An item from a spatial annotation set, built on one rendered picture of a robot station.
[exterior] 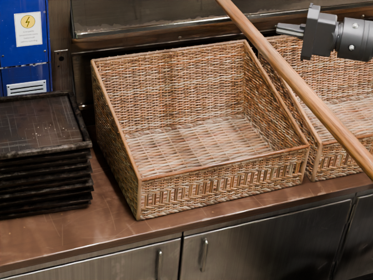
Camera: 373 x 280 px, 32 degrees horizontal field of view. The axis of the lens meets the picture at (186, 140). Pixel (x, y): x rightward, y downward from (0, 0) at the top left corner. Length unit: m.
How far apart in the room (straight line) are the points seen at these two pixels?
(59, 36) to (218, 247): 0.81
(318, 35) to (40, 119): 0.84
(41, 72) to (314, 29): 0.94
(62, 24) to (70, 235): 0.64
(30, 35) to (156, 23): 0.40
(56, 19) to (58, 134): 0.39
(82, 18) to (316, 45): 0.83
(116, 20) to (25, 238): 0.72
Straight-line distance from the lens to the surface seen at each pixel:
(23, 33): 2.00
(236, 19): 1.60
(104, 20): 2.06
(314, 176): 2.11
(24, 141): 1.82
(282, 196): 2.04
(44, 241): 1.84
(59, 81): 2.14
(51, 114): 1.92
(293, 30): 1.47
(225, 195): 1.97
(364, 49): 1.45
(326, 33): 1.46
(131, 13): 2.08
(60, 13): 2.03
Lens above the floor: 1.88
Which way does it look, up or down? 36 degrees down
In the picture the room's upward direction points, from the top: 5 degrees clockwise
